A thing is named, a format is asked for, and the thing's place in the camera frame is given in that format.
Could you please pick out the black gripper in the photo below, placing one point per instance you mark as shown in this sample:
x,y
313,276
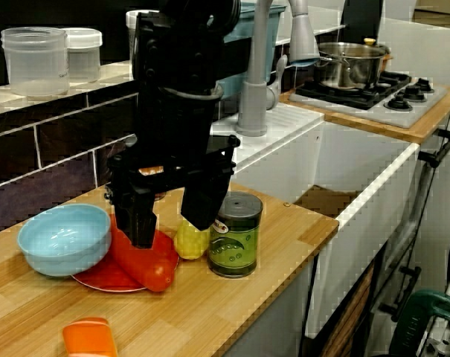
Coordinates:
x,y
176,148

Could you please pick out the yellow toy corn cob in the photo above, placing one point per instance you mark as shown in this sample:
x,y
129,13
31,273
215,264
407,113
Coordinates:
x,y
189,243

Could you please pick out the green peas toy can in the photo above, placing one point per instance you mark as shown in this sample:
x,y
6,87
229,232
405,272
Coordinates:
x,y
234,245

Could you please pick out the light blue bowl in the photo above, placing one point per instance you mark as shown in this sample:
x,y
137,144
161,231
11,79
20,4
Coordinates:
x,y
61,241

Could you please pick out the brown beans toy can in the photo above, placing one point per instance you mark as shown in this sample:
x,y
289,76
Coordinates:
x,y
150,171

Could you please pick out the red toy sausage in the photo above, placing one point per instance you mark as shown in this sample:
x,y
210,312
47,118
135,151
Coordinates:
x,y
150,267

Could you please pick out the red plate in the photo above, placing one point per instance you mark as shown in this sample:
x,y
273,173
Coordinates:
x,y
105,279

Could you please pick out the gray toy faucet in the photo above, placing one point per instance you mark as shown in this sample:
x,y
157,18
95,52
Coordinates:
x,y
252,108

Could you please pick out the orange toy bread slice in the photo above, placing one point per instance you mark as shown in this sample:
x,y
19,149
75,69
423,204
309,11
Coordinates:
x,y
89,338

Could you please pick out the clear container white lid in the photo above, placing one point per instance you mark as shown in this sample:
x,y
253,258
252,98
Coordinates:
x,y
85,56
131,22

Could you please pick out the white toy sink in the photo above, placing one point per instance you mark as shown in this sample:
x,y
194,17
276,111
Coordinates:
x,y
343,148

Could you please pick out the clear container without lid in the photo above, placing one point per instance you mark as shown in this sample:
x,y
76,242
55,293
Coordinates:
x,y
35,63

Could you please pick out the steel pot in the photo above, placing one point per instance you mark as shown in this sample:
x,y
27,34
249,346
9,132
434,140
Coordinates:
x,y
353,67

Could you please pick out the gray black toy stove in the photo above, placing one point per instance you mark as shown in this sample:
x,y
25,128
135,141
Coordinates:
x,y
407,115

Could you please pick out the green clamp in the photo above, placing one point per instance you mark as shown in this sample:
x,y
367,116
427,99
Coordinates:
x,y
414,320

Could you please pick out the black upright panel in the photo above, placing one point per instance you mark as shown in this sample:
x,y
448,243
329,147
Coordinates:
x,y
362,18

